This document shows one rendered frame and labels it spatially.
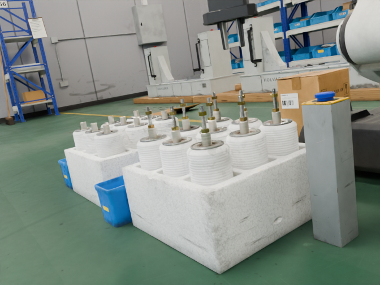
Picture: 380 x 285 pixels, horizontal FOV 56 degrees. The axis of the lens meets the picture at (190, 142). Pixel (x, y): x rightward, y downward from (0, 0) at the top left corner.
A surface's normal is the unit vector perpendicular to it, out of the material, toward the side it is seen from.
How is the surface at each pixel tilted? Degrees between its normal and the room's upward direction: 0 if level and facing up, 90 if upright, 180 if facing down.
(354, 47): 108
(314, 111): 90
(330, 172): 90
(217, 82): 90
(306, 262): 0
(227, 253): 90
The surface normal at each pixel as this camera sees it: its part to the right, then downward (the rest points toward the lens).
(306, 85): -0.77, 0.25
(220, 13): -0.33, 0.25
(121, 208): 0.60, 0.11
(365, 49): -0.65, 0.66
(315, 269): -0.15, -0.97
